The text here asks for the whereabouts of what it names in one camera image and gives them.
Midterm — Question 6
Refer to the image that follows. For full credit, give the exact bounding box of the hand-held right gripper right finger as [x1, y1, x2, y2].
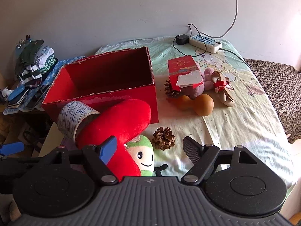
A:
[181, 136, 261, 186]

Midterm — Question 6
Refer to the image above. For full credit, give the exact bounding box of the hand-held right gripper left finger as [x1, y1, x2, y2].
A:
[48, 136, 118, 186]

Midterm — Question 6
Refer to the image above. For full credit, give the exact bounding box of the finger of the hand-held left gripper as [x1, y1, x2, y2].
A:
[0, 142, 25, 157]

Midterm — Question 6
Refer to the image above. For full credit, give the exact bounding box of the red plastic object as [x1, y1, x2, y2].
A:
[76, 99, 152, 183]

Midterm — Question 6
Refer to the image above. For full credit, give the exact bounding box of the large red cardboard box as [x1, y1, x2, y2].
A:
[42, 46, 158, 124]

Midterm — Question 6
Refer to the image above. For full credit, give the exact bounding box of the desktop with printed cloth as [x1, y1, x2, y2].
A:
[39, 36, 297, 193]

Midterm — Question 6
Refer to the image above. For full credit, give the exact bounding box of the brown pine cone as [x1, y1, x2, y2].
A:
[152, 127, 176, 150]
[164, 80, 181, 98]

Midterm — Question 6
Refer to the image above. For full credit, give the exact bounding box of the green smiling plush toy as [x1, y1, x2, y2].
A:
[125, 135, 168, 177]

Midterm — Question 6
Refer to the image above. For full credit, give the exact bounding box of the orange gourd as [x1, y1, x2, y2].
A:
[175, 94, 214, 117]

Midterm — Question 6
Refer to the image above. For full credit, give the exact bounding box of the printed tape roll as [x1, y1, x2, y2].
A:
[57, 100, 101, 140]

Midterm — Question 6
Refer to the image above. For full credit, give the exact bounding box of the pink plush toy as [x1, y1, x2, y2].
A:
[189, 67, 215, 99]

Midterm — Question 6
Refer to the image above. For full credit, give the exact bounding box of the beige shoe with red ribbon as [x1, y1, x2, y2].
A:
[211, 71, 235, 107]

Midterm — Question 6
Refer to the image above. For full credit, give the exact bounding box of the small torn red carton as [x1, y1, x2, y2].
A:
[168, 56, 204, 92]

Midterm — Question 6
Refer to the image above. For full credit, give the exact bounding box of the blue patterned cloth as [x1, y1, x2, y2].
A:
[3, 56, 87, 115]

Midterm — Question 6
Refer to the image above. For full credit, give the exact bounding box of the pile of folded clothes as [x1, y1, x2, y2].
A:
[15, 36, 58, 86]

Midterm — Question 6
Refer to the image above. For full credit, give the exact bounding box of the brown patterned blanket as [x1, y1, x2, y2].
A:
[243, 58, 301, 144]

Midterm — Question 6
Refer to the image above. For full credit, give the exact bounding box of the white power strip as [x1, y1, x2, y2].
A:
[189, 34, 223, 53]

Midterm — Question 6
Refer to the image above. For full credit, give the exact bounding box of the black power adapter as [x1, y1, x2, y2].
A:
[176, 35, 190, 46]

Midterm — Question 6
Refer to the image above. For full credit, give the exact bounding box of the black cable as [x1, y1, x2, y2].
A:
[173, 24, 207, 57]

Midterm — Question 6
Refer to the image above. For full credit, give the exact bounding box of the grey cable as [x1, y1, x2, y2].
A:
[213, 0, 239, 38]

